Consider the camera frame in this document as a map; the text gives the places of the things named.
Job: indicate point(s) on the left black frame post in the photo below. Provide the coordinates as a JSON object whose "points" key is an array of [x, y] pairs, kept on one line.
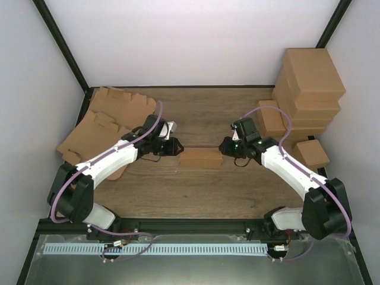
{"points": [[59, 39]]}

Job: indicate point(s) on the black aluminium frame rail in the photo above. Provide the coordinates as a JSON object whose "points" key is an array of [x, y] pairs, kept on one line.
{"points": [[251, 229]]}

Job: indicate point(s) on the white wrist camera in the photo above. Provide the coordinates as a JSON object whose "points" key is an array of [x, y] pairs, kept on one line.
{"points": [[167, 129], [235, 136]]}

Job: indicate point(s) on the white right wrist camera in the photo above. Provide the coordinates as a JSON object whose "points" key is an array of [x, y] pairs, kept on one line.
{"points": [[235, 136]]}

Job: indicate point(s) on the black frame post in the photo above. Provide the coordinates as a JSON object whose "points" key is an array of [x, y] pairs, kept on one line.
{"points": [[333, 23], [59, 39]]}

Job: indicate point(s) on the small folded box left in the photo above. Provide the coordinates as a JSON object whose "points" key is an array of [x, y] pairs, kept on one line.
{"points": [[270, 120]]}

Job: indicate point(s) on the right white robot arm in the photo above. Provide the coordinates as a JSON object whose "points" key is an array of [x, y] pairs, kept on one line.
{"points": [[325, 210]]}

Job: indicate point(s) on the cardboard box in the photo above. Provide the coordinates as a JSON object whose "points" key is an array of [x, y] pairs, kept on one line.
{"points": [[201, 158]]}

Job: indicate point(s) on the top large folded box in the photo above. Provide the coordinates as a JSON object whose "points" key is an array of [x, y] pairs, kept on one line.
{"points": [[312, 75]]}

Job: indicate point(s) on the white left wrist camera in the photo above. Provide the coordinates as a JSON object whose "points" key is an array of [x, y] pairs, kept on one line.
{"points": [[167, 129]]}

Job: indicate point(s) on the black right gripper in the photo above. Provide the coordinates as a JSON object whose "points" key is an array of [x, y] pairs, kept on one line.
{"points": [[227, 150]]}

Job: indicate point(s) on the right black frame post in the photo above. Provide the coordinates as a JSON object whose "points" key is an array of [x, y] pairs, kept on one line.
{"points": [[333, 23]]}

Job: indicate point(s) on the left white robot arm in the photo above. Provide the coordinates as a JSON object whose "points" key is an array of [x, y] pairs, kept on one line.
{"points": [[71, 196]]}

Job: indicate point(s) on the small folded box front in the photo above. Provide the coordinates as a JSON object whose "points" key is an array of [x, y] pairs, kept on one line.
{"points": [[311, 154]]}

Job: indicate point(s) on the small folded box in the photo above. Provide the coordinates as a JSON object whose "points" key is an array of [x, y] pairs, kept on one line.
{"points": [[270, 120], [311, 154]]}

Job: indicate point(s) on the flat cardboard blank stack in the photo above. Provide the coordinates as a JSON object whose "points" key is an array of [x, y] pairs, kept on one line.
{"points": [[127, 109]]}

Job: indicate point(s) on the light blue slotted cable duct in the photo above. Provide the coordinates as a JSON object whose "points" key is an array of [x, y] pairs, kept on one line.
{"points": [[239, 249]]}

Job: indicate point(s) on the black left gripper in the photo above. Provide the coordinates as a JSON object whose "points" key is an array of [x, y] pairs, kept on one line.
{"points": [[173, 149]]}

